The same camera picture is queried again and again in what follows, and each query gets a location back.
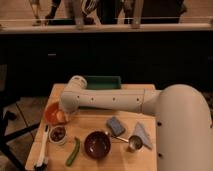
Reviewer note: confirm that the red orange bowl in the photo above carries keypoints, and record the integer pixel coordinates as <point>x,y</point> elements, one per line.
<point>50,114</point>

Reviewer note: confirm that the metal measuring cup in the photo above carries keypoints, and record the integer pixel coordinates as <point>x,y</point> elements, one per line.
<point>134,142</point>

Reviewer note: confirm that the wooden table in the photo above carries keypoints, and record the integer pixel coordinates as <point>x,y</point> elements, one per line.
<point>82,123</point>

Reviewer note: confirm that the dark brown bowl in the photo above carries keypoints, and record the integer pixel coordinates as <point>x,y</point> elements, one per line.
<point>97,145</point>

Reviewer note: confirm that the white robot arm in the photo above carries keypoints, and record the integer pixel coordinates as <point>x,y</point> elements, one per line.
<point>184,128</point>

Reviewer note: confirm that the blue sponge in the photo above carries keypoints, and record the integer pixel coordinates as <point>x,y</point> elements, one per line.
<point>115,126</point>

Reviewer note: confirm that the white handled dish brush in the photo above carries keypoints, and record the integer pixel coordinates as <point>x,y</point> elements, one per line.
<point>41,157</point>

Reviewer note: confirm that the white cup with dark contents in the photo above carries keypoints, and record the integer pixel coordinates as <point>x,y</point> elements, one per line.
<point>57,135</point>

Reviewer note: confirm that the green plastic tray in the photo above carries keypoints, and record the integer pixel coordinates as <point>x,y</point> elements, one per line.
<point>97,82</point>

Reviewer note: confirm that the green cucumber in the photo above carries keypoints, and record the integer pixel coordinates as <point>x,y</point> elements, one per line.
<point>74,153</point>

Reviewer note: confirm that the grey folded cloth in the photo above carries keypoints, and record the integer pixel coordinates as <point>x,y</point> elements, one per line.
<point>143,135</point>

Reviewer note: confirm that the orange yellow apple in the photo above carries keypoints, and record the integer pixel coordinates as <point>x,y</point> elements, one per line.
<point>61,117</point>

